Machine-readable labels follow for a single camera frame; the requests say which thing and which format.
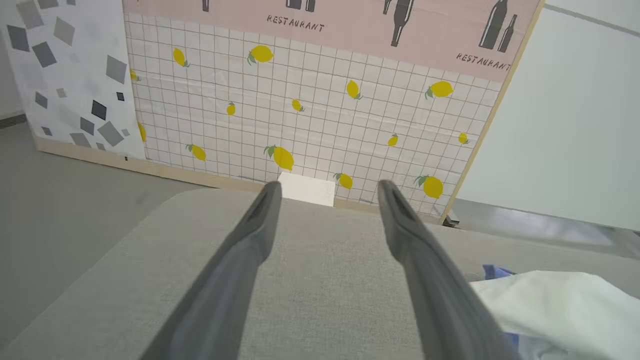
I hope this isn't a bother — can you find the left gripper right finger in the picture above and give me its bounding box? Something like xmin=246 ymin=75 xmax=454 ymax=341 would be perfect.
xmin=377 ymin=179 xmax=522 ymax=360

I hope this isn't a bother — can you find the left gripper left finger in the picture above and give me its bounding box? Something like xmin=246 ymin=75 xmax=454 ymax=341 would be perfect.
xmin=140 ymin=181 xmax=283 ymax=360

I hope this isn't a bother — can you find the white and blue garment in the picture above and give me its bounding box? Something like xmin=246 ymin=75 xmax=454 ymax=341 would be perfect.
xmin=469 ymin=264 xmax=640 ymax=360

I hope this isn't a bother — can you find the white pillar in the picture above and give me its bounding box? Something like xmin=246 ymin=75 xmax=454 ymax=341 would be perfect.
xmin=277 ymin=172 xmax=336 ymax=208

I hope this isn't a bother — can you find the lemon print partition board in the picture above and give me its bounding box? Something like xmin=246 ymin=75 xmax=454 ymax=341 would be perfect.
xmin=122 ymin=0 xmax=547 ymax=224

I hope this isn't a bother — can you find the grey squares partition board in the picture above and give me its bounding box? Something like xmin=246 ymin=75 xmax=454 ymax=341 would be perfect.
xmin=0 ymin=0 xmax=147 ymax=162

